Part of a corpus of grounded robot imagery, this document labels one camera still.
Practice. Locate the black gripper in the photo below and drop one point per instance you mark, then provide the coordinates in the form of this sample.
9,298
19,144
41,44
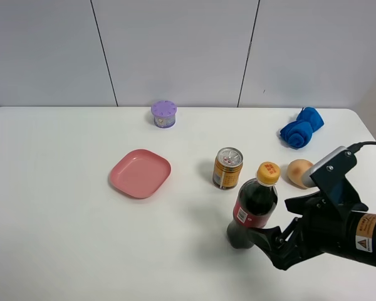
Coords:
326,229

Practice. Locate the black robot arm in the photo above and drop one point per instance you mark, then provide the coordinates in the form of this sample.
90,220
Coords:
365,236

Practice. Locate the yellow drink can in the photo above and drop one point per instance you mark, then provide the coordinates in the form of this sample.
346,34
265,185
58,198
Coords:
227,167

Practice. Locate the blue rolled towel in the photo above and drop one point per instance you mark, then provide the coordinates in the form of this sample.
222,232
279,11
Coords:
298,133

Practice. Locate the pink square plate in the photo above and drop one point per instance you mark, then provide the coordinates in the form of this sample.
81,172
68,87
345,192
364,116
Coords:
140,173

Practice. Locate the purple lidded jar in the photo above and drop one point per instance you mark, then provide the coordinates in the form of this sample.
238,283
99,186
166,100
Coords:
164,113

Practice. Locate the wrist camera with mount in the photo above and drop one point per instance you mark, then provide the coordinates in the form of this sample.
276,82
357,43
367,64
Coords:
328,175

